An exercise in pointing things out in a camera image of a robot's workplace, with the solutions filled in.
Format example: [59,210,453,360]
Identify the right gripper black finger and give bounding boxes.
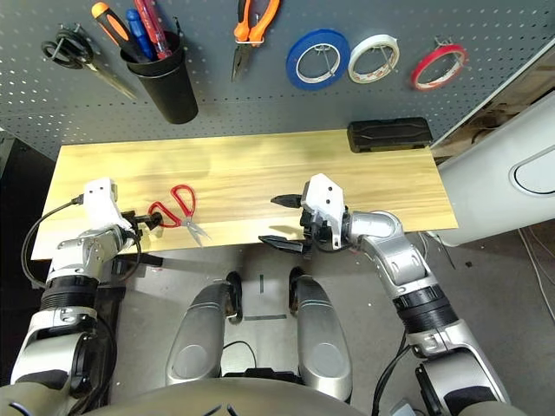
[258,234,305,255]
[271,194,304,210]

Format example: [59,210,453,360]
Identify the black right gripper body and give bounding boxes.
[300,207,336,257]

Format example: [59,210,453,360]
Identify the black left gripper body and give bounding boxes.
[119,210,151,242]

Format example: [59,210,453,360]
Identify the red handled scissors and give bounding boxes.
[147,184,213,248]

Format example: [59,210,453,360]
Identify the red tape ring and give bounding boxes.
[409,42,469,91]

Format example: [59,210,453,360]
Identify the orange black needle-nose pliers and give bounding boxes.
[230,0,282,83]

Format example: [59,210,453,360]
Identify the red handled screwdriver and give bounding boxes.
[133,0,173,61]

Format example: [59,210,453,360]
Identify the dark grey pegboard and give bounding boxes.
[0,0,555,159]

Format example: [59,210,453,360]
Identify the silver right robot leg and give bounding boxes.
[289,267,353,402]

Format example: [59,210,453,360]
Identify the silver robot leg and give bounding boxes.
[165,271,244,387]
[289,267,353,402]

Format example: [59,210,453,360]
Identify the black equipment case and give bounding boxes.
[0,129,62,304]

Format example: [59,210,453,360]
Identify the black tool case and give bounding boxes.
[347,117,434,153]

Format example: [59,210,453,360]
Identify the silver left robot leg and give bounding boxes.
[165,271,244,387]

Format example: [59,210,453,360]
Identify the black plastic cup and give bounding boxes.
[120,29,199,126]

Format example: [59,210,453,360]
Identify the blue tape roll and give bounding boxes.
[285,29,351,91]

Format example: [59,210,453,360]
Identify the white tape roll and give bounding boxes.
[348,34,400,84]

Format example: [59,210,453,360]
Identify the grey robot torso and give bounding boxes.
[0,375,539,416]

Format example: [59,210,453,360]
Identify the orange black screwdriver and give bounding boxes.
[91,2,144,64]

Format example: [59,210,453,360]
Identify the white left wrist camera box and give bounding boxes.
[83,177,134,233]

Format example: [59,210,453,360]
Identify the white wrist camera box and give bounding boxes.
[301,172,348,251]
[83,177,134,233]

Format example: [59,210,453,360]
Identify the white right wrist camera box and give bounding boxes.
[301,172,348,251]

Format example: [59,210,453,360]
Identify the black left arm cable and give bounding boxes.
[21,194,144,289]

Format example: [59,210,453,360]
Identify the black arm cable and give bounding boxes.
[371,328,417,416]
[21,194,144,289]

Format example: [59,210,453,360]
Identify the black handled scissors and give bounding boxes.
[41,23,139,101]

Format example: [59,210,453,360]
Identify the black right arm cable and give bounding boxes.
[371,328,417,416]

